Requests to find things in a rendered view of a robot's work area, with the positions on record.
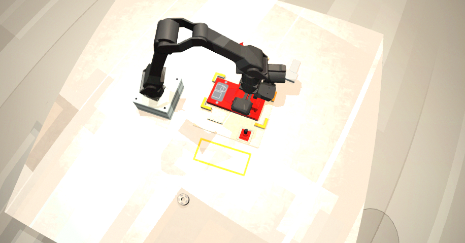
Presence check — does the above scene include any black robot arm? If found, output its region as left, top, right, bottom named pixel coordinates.
left=139, top=18, right=286, bottom=101

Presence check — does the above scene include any red car hood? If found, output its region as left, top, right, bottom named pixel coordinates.
left=232, top=83, right=262, bottom=111

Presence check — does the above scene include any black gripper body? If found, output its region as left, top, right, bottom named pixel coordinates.
left=231, top=78, right=259, bottom=116

